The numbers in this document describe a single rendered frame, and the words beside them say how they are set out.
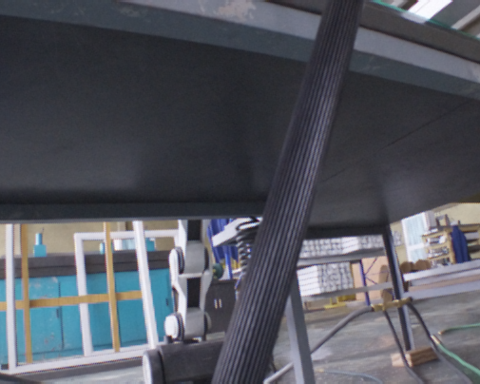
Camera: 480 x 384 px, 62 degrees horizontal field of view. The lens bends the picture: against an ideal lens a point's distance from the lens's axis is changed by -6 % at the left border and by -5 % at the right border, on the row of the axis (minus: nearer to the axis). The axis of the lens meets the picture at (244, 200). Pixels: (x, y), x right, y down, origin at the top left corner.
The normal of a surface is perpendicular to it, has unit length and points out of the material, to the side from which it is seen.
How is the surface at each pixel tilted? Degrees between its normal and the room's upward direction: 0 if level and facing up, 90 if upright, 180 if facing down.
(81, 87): 180
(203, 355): 90
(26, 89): 180
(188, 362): 90
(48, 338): 90
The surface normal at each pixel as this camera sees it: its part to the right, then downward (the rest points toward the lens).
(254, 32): 0.15, 0.96
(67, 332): 0.45, -0.29
